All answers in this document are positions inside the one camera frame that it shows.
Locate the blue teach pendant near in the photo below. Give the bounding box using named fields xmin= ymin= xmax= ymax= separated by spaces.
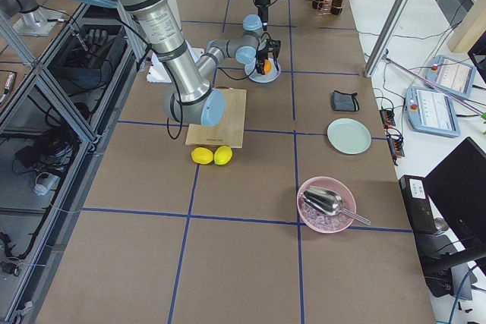
xmin=406 ymin=87 xmax=460 ymax=137

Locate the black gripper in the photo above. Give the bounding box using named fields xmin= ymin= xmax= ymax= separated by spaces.
xmin=255 ymin=41 xmax=269 ymax=75
xmin=253 ymin=0 xmax=280 ymax=31

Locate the bamboo cutting board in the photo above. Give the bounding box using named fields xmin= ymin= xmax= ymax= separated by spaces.
xmin=185 ymin=87 xmax=247 ymax=148

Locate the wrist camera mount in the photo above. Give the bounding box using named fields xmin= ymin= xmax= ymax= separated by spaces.
xmin=267 ymin=38 xmax=281 ymax=61

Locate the black box device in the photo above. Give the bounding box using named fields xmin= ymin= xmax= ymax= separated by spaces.
xmin=399 ymin=175 xmax=436 ymax=234

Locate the metal scoop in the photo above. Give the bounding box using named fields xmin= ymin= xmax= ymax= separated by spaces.
xmin=303 ymin=186 xmax=371 ymax=226

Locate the grey folded cloth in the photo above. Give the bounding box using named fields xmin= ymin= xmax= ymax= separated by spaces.
xmin=331 ymin=90 xmax=360 ymax=112

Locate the blue teach pendant far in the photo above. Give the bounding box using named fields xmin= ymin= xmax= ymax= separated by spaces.
xmin=427 ymin=55 xmax=476 ymax=99

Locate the aluminium frame post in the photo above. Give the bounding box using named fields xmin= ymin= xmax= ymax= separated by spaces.
xmin=364 ymin=0 xmax=409 ymax=77

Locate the black monitor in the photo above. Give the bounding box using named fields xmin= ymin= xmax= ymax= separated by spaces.
xmin=424 ymin=137 xmax=485 ymax=248

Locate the orange fruit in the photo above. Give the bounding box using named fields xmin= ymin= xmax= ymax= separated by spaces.
xmin=264 ymin=59 xmax=273 ymax=74

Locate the yellow lemon near board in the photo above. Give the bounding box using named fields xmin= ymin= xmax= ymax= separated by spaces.
xmin=213 ymin=146 xmax=233 ymax=165

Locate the light blue plate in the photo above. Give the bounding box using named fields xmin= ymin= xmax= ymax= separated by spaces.
xmin=245 ymin=58 xmax=282 ymax=83

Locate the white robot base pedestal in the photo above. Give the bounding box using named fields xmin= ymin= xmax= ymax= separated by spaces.
xmin=146 ymin=49 xmax=204 ymax=85

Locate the copper wire bottle rack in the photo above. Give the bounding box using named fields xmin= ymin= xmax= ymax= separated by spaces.
xmin=306 ymin=0 xmax=346 ymax=16

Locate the light green plate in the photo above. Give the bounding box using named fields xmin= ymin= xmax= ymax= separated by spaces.
xmin=327 ymin=118 xmax=372 ymax=155

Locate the yellow lemon outer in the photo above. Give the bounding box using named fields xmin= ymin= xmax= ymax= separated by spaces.
xmin=191 ymin=146 xmax=213 ymax=165

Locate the blue teach pendant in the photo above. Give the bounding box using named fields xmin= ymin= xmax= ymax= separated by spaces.
xmin=406 ymin=87 xmax=460 ymax=137
xmin=427 ymin=55 xmax=476 ymax=99

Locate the pink bowl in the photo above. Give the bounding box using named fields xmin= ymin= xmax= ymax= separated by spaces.
xmin=296 ymin=176 xmax=356 ymax=234

